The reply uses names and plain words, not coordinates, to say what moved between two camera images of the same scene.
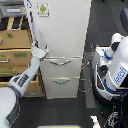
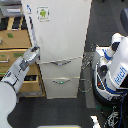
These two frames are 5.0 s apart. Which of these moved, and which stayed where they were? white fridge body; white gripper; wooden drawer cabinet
Moved: white gripper
Stayed: wooden drawer cabinet; white fridge body
